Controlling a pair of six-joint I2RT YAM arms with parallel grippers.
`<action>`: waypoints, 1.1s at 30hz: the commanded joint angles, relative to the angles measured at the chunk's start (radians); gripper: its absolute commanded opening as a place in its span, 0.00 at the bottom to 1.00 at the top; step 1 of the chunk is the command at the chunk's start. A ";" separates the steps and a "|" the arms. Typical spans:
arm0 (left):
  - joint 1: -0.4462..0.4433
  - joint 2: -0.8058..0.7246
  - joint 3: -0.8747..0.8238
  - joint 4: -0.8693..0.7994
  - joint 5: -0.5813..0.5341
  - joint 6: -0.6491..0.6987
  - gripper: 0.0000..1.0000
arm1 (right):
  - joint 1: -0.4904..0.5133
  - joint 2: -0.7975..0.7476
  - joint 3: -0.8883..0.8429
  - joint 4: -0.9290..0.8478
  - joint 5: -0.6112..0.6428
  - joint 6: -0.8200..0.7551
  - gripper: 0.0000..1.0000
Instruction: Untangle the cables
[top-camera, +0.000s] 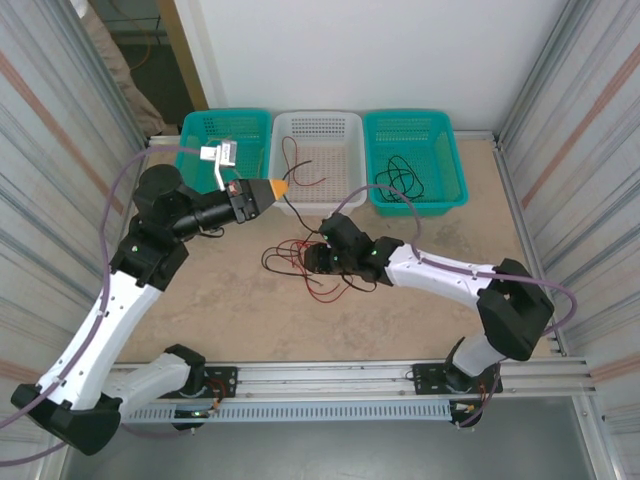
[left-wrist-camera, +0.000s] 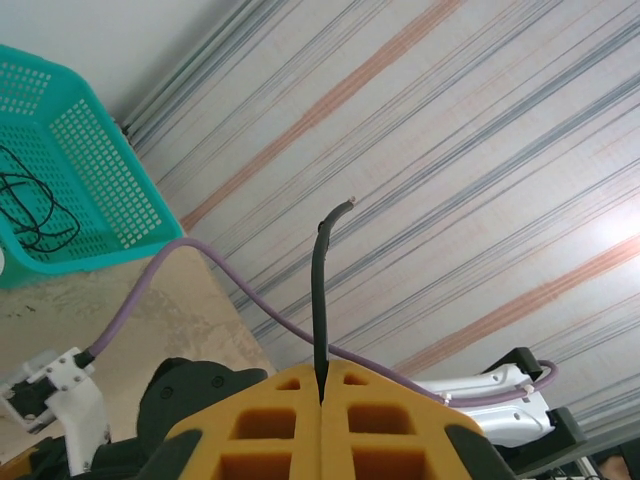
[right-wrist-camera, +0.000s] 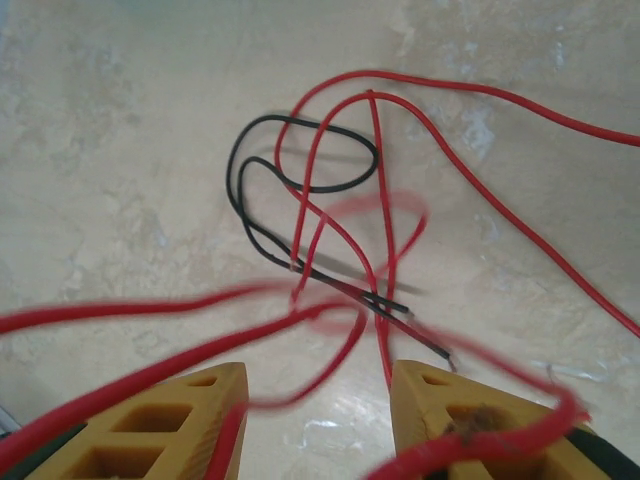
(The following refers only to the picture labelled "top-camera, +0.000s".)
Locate brown door frame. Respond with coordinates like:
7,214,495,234
156,0,226,112

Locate teal plastic basket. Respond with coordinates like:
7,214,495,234
173,108,274,202
362,108,470,219

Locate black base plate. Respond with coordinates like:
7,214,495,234
412,363,504,397
149,366,239,400

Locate thin black right wrist wire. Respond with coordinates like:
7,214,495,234
339,272,380,296

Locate white plastic basket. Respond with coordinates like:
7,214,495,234
268,109,369,219

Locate red left base wires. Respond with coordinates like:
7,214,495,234
205,377,237,417

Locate long aluminium base rail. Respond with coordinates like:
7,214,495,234
109,355,599,401

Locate red base wires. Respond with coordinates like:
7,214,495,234
205,377,237,417
449,377,501,416

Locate red right base wires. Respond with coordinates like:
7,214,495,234
449,377,501,416

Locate orange floor cord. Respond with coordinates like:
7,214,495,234
130,19,167,71

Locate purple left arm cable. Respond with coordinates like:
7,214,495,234
0,144,204,466

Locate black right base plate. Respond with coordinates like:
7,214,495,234
412,363,504,397

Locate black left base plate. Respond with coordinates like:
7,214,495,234
149,366,239,400

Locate aluminium table frame bar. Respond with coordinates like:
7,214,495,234
147,130,501,151
492,134,589,359

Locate grey slotted cable duct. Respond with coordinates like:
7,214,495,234
119,399,454,424

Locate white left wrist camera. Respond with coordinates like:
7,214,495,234
198,141,240,192

